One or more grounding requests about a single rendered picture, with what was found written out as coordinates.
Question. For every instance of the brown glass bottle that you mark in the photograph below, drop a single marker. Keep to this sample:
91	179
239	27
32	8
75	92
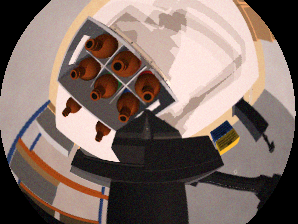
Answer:
125	61
127	105
101	130
103	46
105	87
147	86
71	107
87	69

